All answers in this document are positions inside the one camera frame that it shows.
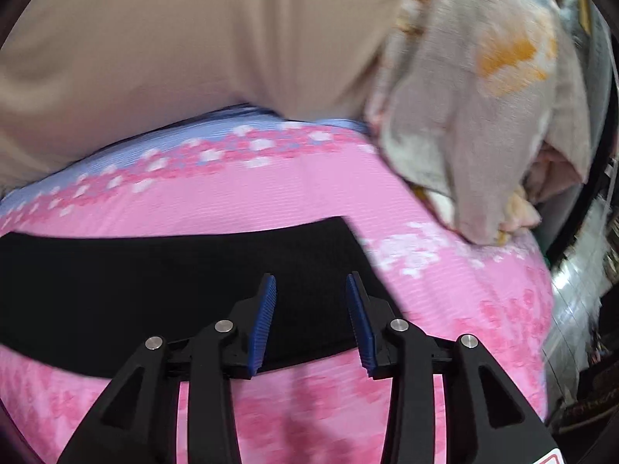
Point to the grey printed fleece blanket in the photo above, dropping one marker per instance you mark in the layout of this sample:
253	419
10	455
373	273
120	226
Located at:
459	106

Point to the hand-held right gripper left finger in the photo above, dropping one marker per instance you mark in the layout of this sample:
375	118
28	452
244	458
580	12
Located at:
263	320

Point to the beige cloth cover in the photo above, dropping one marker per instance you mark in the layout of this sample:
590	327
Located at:
169	48

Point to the black bar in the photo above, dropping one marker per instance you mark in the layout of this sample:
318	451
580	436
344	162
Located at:
587	154

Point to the black pants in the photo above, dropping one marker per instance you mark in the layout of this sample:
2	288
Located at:
145	290

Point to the silver foil sheet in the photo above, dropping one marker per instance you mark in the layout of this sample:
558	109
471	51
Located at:
575	299

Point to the pink rose print bedsheet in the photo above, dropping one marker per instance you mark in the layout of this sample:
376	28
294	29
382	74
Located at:
290	193

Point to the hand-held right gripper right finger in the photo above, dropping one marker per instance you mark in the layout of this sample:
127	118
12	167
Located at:
359	325

